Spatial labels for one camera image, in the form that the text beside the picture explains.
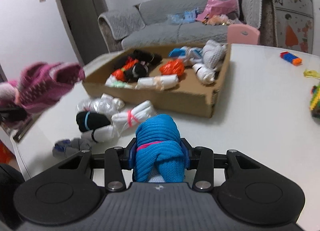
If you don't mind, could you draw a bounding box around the grey white sock bundle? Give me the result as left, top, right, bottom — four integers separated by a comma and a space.
202, 40, 227, 72

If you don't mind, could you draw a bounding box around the plush toy on sofa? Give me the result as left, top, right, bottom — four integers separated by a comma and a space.
202, 14, 235, 26

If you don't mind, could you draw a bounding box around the clear plastic bag bundle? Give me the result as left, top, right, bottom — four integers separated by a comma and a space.
77, 98, 112, 114

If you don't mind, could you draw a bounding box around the orange bag green band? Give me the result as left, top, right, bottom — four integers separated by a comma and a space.
112, 68, 127, 82

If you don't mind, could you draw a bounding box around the flower decorated refrigerator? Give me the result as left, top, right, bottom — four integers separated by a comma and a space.
274, 0, 314, 54

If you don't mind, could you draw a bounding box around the pink plastic child chair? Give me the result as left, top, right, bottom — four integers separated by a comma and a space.
227, 24, 260, 45

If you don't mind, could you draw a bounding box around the yellow candy wrapper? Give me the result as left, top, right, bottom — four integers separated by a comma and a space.
303, 69, 320, 80

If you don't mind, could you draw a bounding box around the black sock red band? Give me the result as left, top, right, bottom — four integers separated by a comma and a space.
112, 55, 138, 75

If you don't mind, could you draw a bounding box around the pink plastic bag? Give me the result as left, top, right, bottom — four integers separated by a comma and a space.
196, 0, 238, 22

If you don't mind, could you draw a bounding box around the white sock peach band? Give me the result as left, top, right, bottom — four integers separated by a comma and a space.
135, 75, 178, 91

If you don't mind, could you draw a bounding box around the grey sock blue flower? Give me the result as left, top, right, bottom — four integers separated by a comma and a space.
52, 138, 94, 158

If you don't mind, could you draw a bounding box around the black sock pink band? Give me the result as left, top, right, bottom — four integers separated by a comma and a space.
124, 62, 149, 82

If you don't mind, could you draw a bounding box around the white bundle green band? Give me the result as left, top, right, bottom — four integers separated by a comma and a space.
105, 75, 133, 89

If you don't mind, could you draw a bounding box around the grey covered sofa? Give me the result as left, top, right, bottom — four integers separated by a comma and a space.
98, 0, 278, 52

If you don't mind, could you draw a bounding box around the dark grey door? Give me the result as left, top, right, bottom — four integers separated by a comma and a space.
60, 0, 108, 65

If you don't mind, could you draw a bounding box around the white sock small bundle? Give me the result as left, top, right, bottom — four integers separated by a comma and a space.
100, 94, 125, 115

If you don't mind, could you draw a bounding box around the colourful block toy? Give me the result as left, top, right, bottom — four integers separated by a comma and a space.
280, 52, 303, 66

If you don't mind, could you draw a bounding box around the white blue sock bundle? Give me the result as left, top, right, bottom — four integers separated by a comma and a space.
169, 46, 203, 67

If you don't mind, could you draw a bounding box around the pink fluffy sock bundle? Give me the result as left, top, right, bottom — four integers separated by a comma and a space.
1, 62, 85, 115

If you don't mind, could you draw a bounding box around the bright blue sock bundle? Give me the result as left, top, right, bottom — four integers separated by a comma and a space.
133, 114, 186, 183

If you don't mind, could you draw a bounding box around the orange plastic bag bundle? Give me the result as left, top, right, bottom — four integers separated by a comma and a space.
159, 59, 184, 76

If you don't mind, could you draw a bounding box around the white sock black band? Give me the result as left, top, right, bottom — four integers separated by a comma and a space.
192, 63, 215, 85

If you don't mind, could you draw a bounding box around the brown cardboard box tray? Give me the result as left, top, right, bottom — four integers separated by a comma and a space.
82, 44, 231, 118

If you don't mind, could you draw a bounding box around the white sock pink band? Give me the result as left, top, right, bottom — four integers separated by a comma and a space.
111, 100, 157, 135

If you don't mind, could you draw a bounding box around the black sock blue band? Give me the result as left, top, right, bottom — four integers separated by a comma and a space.
76, 111, 111, 132

